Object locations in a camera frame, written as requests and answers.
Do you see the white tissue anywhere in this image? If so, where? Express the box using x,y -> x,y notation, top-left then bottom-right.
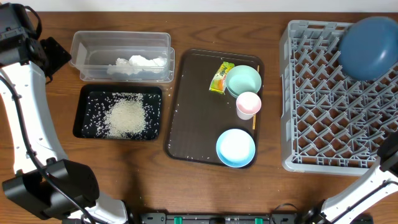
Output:
107,55 -> 167,75

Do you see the pile of rice grains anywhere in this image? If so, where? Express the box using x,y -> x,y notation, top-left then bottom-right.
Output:
82,91 -> 161,140

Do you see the dark blue plate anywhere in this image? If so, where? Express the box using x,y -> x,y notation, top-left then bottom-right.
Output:
338,17 -> 397,81

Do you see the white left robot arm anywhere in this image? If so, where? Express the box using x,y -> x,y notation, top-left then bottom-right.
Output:
1,3 -> 129,223

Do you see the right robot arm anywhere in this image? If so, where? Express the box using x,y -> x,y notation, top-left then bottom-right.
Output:
296,132 -> 397,223

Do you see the black waste tray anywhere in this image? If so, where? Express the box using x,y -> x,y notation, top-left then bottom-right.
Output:
73,84 -> 162,138

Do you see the grey dishwasher rack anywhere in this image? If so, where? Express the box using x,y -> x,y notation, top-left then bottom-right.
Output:
279,20 -> 397,176

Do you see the clear plastic bin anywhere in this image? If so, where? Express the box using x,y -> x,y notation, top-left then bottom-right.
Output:
70,31 -> 175,83

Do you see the dark brown serving tray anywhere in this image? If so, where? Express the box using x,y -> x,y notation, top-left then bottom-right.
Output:
164,49 -> 264,166

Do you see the yellow green snack wrapper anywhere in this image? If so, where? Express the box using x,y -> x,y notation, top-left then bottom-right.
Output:
209,62 -> 235,94

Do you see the mint green bowl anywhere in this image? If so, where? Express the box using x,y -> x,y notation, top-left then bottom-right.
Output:
226,65 -> 262,98

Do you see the pink cup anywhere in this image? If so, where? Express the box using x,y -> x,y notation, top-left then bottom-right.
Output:
236,91 -> 262,120

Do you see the light blue bowl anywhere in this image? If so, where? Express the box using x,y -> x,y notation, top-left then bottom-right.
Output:
216,129 -> 256,168

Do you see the wooden chopstick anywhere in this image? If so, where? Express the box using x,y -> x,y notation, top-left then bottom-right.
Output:
252,64 -> 260,131

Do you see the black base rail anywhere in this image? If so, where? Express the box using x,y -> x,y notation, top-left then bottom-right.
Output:
139,212 -> 374,224

